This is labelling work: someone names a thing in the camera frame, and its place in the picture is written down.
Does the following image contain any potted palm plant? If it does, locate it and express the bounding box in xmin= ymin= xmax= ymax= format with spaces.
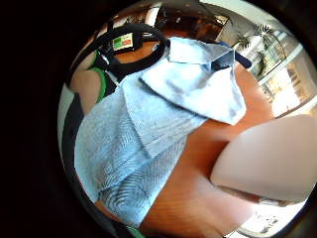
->
xmin=231 ymin=23 xmax=289 ymax=80

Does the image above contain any light blue towel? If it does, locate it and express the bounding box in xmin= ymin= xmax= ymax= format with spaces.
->
xmin=73 ymin=36 xmax=248 ymax=228

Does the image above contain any dark blue object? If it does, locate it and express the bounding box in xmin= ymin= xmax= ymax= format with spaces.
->
xmin=213 ymin=41 xmax=253 ymax=70

